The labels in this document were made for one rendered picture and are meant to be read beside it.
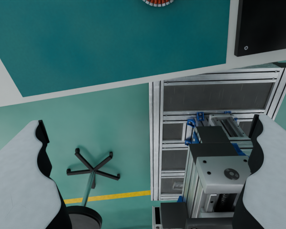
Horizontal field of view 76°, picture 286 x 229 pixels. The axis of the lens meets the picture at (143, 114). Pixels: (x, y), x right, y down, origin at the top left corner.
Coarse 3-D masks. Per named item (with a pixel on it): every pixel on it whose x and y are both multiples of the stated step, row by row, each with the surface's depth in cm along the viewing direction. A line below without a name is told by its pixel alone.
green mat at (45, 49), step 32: (0, 0) 43; (32, 0) 43; (64, 0) 43; (96, 0) 43; (128, 0) 43; (192, 0) 43; (224, 0) 43; (0, 32) 47; (32, 32) 47; (64, 32) 47; (96, 32) 47; (128, 32) 47; (160, 32) 47; (192, 32) 47; (224, 32) 47; (32, 64) 51; (64, 64) 51; (96, 64) 51; (128, 64) 51; (160, 64) 51; (192, 64) 51
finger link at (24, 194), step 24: (24, 144) 9; (0, 168) 7; (24, 168) 7; (48, 168) 9; (0, 192) 6; (24, 192) 6; (48, 192) 6; (0, 216) 6; (24, 216) 6; (48, 216) 6
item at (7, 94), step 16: (0, 64) 51; (224, 64) 51; (240, 64) 51; (256, 64) 51; (0, 80) 54; (128, 80) 54; (144, 80) 54; (0, 96) 57; (16, 96) 57; (32, 96) 57; (48, 96) 57
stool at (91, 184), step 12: (108, 156) 166; (96, 168) 173; (84, 192) 155; (84, 204) 146; (72, 216) 127; (84, 216) 127; (96, 216) 131; (72, 228) 136; (84, 228) 136; (96, 228) 136
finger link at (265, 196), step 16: (256, 128) 10; (272, 128) 9; (256, 144) 8; (272, 144) 8; (256, 160) 8; (272, 160) 7; (256, 176) 7; (272, 176) 7; (256, 192) 6; (272, 192) 6; (240, 208) 6; (256, 208) 6; (272, 208) 6; (240, 224) 6; (256, 224) 5; (272, 224) 5
